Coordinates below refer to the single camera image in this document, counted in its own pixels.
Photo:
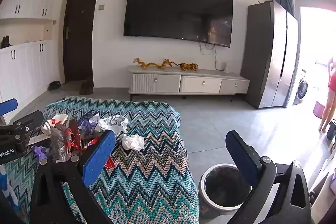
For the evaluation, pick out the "black handbag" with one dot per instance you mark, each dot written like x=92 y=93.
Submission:
x=5 y=42

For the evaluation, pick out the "white router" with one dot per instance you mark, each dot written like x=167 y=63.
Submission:
x=221 y=66

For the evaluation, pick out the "wall-mounted black television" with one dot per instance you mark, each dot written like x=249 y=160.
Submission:
x=178 y=11

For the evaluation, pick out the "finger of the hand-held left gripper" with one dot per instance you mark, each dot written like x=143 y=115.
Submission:
x=8 y=106
x=26 y=121

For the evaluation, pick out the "dark brown door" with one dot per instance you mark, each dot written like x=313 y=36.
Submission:
x=81 y=35

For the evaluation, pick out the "white television stand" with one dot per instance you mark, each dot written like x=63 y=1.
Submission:
x=168 y=82

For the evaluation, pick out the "grey silver refrigerator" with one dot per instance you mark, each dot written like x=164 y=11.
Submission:
x=262 y=56

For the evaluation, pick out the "red black packet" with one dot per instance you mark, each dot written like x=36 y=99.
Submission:
x=92 y=140

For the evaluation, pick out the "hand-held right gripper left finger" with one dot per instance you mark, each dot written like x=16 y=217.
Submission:
x=99 y=158

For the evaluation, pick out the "clear plastic wrapper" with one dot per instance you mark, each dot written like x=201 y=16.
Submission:
x=59 y=142

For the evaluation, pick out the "golden tiger figurine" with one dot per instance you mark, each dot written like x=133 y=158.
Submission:
x=187 y=66

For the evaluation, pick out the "golden dragon figurine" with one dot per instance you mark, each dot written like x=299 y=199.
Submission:
x=152 y=64

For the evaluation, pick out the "small red packet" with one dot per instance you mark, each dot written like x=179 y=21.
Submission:
x=110 y=162

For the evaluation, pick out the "pair of dark shoes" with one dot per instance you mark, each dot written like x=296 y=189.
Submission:
x=54 y=85

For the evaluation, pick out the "beige doormat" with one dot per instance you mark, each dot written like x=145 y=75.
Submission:
x=71 y=85

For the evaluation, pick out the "dark blue packet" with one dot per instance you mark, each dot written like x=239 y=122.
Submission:
x=90 y=116

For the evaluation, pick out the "white tissue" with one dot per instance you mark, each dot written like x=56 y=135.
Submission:
x=133 y=142

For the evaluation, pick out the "zigzag knitted blanket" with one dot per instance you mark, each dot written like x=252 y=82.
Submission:
x=147 y=174

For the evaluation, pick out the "white floor cabinet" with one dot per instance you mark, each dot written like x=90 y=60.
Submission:
x=26 y=69

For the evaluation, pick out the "blue grey curtain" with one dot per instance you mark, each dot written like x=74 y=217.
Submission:
x=284 y=1

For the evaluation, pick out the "small white box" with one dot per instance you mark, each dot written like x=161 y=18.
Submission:
x=39 y=140

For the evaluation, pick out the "white trash bin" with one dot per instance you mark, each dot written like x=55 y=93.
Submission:
x=223 y=187

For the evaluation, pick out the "white washing machine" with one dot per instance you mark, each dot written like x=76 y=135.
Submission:
x=302 y=87

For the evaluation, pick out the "printed paper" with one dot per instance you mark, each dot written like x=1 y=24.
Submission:
x=114 y=123

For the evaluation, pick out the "dark box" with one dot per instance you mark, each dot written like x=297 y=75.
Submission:
x=332 y=129

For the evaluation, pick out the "purple glove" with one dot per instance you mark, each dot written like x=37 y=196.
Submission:
x=86 y=126
x=39 y=154

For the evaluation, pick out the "pink bag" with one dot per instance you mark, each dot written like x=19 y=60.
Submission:
x=319 y=109

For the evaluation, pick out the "white red wrapper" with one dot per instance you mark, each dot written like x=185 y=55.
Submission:
x=56 y=120

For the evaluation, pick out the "wall light switch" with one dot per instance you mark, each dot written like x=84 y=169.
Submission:
x=101 y=7

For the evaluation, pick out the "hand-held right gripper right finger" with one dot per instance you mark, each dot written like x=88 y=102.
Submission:
x=241 y=157

